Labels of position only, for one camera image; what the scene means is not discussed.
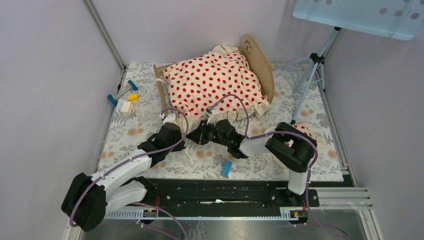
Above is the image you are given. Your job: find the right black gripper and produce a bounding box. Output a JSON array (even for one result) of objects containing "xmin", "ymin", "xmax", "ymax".
[{"xmin": 186, "ymin": 119, "xmax": 230, "ymax": 148}]

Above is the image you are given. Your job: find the large strawberry print cushion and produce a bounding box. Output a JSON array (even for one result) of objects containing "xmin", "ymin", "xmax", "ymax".
[{"xmin": 163, "ymin": 45, "xmax": 272, "ymax": 132}]

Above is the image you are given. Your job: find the wooden pet bed frame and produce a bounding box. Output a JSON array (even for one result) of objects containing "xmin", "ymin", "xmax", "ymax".
[{"xmin": 153, "ymin": 34, "xmax": 275, "ymax": 107}]

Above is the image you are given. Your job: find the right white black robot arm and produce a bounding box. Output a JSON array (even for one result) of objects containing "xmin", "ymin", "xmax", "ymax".
[{"xmin": 187, "ymin": 119, "xmax": 318, "ymax": 206}]

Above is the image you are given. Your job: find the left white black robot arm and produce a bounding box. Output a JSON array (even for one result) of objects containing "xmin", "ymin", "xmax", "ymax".
[{"xmin": 61, "ymin": 122, "xmax": 183, "ymax": 232}]

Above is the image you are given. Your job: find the floral table mat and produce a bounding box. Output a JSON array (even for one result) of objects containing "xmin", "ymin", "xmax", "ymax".
[{"xmin": 97, "ymin": 62, "xmax": 347, "ymax": 182}]

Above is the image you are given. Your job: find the blue toy brick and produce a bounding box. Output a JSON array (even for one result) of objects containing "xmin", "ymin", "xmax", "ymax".
[{"xmin": 220, "ymin": 160, "xmax": 233, "ymax": 178}]

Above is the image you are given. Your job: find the beige wooden toy block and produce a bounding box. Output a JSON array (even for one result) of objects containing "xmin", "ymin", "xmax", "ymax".
[{"xmin": 120, "ymin": 101, "xmax": 133, "ymax": 116}]

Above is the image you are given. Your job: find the yellow toy block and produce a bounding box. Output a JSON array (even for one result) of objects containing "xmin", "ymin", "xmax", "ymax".
[{"xmin": 127, "ymin": 93, "xmax": 139, "ymax": 102}]

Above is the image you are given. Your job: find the small strawberry print pillow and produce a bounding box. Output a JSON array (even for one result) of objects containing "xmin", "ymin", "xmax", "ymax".
[{"xmin": 264, "ymin": 122, "xmax": 327, "ymax": 169}]

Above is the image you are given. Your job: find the grey tripod stand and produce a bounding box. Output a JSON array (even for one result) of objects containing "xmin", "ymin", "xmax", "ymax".
[{"xmin": 272, "ymin": 26, "xmax": 342, "ymax": 125}]

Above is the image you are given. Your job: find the light blue perforated tray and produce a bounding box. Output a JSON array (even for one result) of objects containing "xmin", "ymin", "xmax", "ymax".
[{"xmin": 293, "ymin": 0, "xmax": 424, "ymax": 41}]

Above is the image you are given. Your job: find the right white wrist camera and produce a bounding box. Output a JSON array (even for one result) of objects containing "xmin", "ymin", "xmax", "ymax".
[{"xmin": 206, "ymin": 108, "xmax": 221, "ymax": 125}]

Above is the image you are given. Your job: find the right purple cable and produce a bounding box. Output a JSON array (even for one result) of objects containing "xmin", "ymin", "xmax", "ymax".
[{"xmin": 205, "ymin": 94, "xmax": 349, "ymax": 239}]

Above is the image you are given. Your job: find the purple cable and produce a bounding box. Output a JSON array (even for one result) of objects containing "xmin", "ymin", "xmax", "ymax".
[
  {"xmin": 68, "ymin": 107, "xmax": 190, "ymax": 240},
  {"xmin": 205, "ymin": 94, "xmax": 349, "ymax": 239}
]

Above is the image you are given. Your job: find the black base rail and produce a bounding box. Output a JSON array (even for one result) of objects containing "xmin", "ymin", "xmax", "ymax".
[{"xmin": 112, "ymin": 177, "xmax": 354, "ymax": 220}]

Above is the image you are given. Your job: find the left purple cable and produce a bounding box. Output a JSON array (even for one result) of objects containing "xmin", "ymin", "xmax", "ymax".
[{"xmin": 68, "ymin": 107, "xmax": 190, "ymax": 240}]

